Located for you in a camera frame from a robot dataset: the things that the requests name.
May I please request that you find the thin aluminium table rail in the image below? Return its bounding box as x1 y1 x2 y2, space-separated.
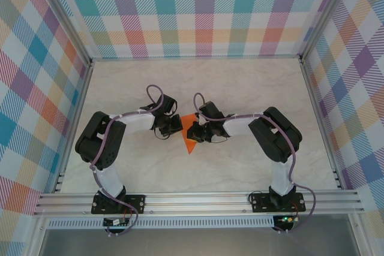
89 54 302 61

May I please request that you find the control board with green light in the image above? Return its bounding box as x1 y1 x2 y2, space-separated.
275 214 298 224

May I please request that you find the black control board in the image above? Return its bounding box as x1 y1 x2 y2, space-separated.
103 216 130 227

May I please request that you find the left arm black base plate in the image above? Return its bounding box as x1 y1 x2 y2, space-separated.
91 194 146 215

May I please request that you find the aluminium frame post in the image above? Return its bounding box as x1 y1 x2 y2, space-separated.
299 0 358 62
37 0 92 68

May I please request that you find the orange paper sheet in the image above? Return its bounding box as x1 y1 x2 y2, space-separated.
179 113 201 155

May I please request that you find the slotted grey cable duct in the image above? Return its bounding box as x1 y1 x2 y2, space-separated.
46 219 275 229

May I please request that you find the aluminium table side rail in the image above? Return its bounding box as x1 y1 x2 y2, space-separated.
52 59 95 194
299 56 344 189

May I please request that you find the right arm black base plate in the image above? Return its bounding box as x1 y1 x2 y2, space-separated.
251 192 306 213

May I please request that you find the wide aluminium mounting rail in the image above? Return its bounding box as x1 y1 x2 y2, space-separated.
32 189 365 217

